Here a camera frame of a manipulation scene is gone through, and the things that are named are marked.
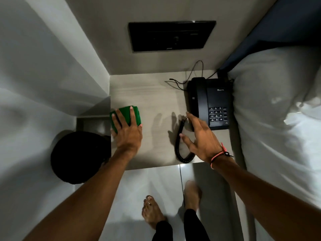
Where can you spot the black desk telephone base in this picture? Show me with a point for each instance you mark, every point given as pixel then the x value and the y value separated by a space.
pixel 218 107

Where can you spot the person's left thumb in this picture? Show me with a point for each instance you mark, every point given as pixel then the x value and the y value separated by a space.
pixel 140 128

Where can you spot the dark blue headboard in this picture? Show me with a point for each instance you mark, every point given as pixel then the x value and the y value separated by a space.
pixel 278 25

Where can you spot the person's right black trouser leg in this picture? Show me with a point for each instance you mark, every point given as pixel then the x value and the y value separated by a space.
pixel 195 227

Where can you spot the person's left foot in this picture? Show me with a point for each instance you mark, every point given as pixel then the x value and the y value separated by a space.
pixel 152 212

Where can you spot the person's foot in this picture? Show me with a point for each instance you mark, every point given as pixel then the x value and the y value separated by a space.
pixel 152 212
pixel 191 195

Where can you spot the green cleaning cloth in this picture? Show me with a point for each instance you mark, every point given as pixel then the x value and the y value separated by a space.
pixel 125 114

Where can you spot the black wall switch panel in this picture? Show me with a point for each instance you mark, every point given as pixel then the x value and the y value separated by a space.
pixel 171 36

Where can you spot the person's right hand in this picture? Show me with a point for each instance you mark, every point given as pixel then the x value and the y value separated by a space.
pixel 204 143

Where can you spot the person's right foot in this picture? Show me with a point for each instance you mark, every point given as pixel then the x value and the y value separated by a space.
pixel 191 195

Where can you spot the person's left forearm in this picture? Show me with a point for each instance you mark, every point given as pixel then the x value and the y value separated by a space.
pixel 82 200

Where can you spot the person's left middle finger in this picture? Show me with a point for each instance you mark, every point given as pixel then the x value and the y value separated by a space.
pixel 122 119

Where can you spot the person's right forearm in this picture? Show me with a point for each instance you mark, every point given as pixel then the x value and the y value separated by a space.
pixel 268 205

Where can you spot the black telephone handset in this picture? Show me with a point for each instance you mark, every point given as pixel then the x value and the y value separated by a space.
pixel 200 97

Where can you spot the person's right thumb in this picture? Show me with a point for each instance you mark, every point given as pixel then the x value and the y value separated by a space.
pixel 186 141

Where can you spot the person's left black trouser leg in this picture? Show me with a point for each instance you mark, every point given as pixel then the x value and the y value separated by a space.
pixel 163 232

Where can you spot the person's black trouser leg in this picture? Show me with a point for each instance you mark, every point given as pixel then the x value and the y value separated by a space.
pixel 163 232
pixel 195 227

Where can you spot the person's left hand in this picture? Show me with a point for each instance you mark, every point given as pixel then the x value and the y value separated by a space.
pixel 128 138

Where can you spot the black round waste bin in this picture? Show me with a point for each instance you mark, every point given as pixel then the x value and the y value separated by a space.
pixel 77 158

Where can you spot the white bed duvet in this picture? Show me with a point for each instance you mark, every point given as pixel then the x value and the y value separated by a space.
pixel 275 117

